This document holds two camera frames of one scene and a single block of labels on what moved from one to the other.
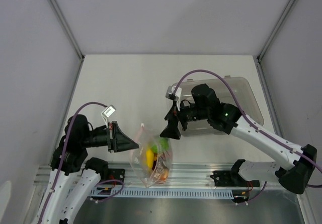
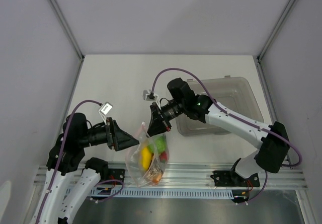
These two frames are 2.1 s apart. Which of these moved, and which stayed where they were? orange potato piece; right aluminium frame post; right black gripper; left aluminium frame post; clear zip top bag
Moved: clear zip top bag; right black gripper; orange potato piece
Stayed: left aluminium frame post; right aluminium frame post
